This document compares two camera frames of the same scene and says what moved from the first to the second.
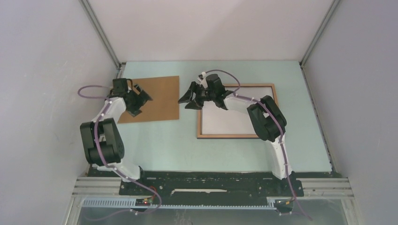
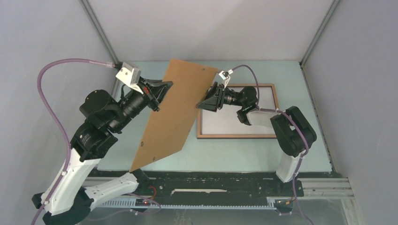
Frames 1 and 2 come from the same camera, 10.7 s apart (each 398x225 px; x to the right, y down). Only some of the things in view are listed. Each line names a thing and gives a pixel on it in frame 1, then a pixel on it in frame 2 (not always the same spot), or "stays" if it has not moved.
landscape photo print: (217, 120) stays
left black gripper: (141, 98) → (154, 91)
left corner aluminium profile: (98, 31) stays
